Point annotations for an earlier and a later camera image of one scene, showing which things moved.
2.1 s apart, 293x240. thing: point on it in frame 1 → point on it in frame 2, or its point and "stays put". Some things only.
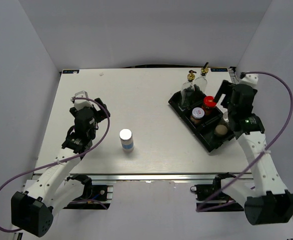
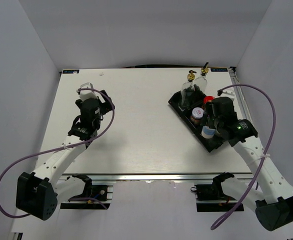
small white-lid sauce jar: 198,113 stays put
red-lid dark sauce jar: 209,105 stays put
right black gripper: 225,88 → 208,118
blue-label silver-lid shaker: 126,139 → 208,132
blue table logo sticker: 71,71 stays put
